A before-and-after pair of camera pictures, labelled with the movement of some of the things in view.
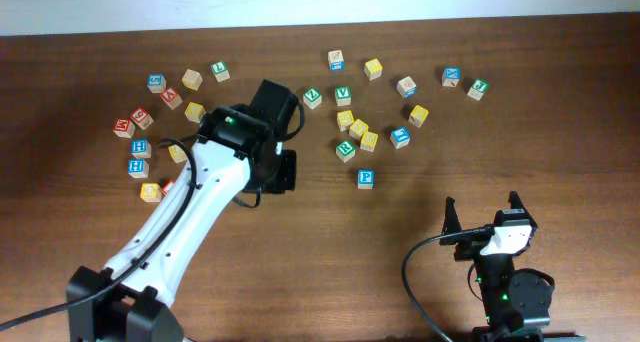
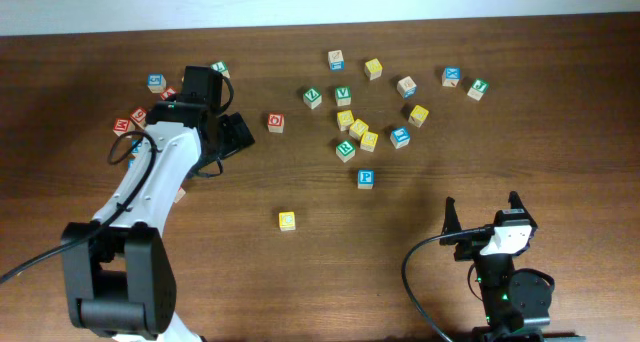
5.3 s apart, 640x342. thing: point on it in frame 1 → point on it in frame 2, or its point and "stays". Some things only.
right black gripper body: (465, 249) stays
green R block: (345, 150) stays
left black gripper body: (288, 170) → (235, 133)
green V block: (343, 95) stays
